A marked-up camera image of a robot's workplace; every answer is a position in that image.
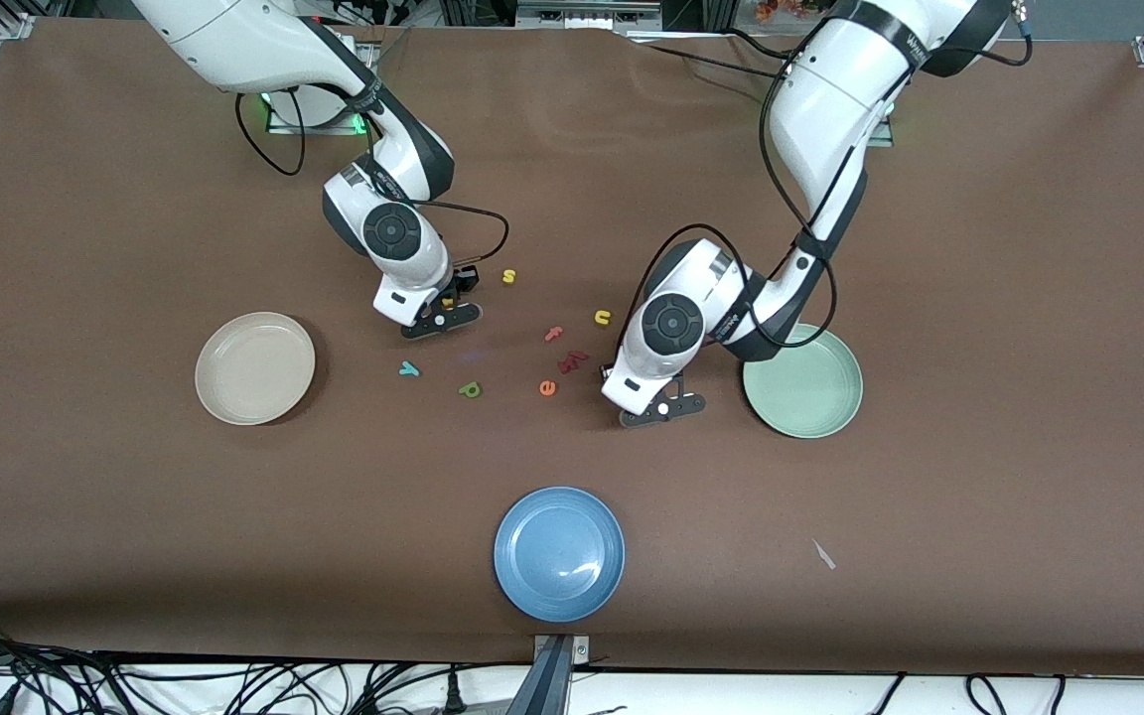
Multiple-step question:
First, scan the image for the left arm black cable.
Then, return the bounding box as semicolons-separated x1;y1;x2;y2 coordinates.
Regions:
615;40;891;373

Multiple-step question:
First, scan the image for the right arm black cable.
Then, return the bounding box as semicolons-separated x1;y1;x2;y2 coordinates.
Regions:
234;89;511;289

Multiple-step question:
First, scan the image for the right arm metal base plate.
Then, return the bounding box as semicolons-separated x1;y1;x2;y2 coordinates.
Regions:
266;91;376;135

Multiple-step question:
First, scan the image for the orange decoration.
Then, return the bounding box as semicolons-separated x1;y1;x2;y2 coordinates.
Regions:
756;0;831;23

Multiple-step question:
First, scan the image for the black base cable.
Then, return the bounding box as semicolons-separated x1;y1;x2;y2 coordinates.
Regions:
632;28;791;85

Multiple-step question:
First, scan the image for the aluminium profile bar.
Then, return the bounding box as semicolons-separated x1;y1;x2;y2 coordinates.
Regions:
507;634;593;715

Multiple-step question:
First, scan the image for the grey metal box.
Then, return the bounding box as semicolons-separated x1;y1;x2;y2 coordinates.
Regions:
515;0;664;31

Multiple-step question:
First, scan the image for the blue plate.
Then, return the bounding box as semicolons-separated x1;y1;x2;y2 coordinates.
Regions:
493;486;627;624

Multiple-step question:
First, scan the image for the pale green plate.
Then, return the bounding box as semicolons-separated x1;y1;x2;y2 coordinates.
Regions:
742;323;865;440

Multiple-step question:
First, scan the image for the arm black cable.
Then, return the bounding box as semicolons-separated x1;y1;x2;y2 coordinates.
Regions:
234;89;511;289
615;40;891;373

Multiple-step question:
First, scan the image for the beige brown plate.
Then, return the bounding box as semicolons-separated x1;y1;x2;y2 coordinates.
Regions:
194;312;317;427

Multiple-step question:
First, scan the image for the brown table cover sheet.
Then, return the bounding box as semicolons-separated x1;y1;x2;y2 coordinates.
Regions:
0;18;1144;678

